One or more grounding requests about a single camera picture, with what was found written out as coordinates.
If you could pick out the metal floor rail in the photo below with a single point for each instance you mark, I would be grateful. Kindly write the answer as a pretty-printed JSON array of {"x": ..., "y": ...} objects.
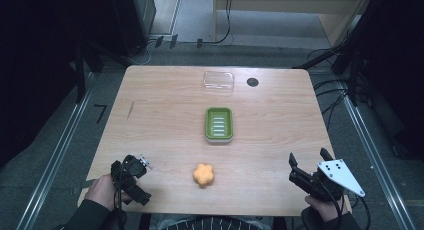
[
  {"x": 373, "y": 150},
  {"x": 56, "y": 150}
]

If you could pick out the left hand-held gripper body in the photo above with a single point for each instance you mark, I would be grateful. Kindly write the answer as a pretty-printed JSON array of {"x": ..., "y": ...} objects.
[{"x": 131, "y": 168}]

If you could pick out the clear plastic container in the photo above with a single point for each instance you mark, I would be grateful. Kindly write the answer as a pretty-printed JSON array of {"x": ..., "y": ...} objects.
[{"x": 218, "y": 81}]

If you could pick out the green soap dish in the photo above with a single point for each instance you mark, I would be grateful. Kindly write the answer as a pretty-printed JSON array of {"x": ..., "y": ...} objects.
[{"x": 218, "y": 124}]

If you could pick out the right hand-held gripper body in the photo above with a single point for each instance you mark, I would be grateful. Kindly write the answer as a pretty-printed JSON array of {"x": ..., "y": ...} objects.
[{"x": 336, "y": 173}]

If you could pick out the dark cabinet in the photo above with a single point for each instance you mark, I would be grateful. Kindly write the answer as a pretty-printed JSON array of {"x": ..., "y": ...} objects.
[{"x": 133, "y": 20}]

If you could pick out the person's right hand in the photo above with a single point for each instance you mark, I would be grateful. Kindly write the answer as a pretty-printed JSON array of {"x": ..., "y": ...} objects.
[{"x": 325, "y": 208}]

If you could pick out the black round table grommet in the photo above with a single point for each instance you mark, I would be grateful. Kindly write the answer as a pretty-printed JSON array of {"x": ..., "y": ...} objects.
[{"x": 252, "y": 82}]

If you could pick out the orange flower-shaped soap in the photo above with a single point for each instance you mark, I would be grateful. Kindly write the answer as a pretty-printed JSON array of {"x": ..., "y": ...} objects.
[{"x": 203, "y": 174}]

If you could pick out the person's left hand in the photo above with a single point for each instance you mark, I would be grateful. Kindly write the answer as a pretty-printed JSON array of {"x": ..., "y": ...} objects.
[{"x": 101, "y": 191}]

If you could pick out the light wooden desk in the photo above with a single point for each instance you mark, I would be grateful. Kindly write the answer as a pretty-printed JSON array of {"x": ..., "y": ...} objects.
[{"x": 283, "y": 6}]

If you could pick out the person's striped clothing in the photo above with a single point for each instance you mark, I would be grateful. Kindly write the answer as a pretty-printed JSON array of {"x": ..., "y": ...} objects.
[{"x": 213, "y": 224}]

